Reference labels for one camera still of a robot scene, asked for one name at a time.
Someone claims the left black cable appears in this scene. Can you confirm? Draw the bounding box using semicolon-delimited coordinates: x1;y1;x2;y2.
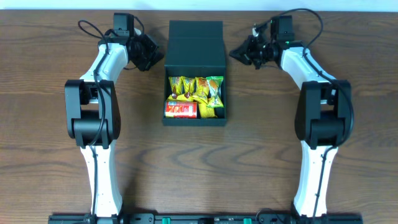
77;14;147;224

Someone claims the green pandan cake packet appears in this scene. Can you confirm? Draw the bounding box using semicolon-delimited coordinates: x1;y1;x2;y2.
206;76;224;108

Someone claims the yellow orange snack packet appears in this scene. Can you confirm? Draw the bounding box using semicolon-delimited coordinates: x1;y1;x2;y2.
192;77;210;104

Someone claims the right black cable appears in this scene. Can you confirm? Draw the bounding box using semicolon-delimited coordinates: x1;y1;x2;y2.
253;7;355;224

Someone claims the black gift box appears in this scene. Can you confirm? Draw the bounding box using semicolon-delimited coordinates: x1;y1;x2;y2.
161;20;228;128

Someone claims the red Pringles can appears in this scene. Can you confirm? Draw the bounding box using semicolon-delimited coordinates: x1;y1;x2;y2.
164;101;197;118

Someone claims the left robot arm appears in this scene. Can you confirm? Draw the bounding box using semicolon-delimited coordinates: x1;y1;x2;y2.
59;29;163;223

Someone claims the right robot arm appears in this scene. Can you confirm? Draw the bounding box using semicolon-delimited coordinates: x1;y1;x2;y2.
229;35;353;223

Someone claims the black cable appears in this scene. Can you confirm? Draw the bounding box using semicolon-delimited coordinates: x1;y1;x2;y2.
253;7;355;224
77;14;147;224

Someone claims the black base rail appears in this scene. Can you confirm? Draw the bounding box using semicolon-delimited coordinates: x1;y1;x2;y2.
47;213;363;224

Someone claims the yellow Apollo cake packet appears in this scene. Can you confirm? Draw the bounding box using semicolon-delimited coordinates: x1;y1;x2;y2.
167;76;195;101
169;77;182;98

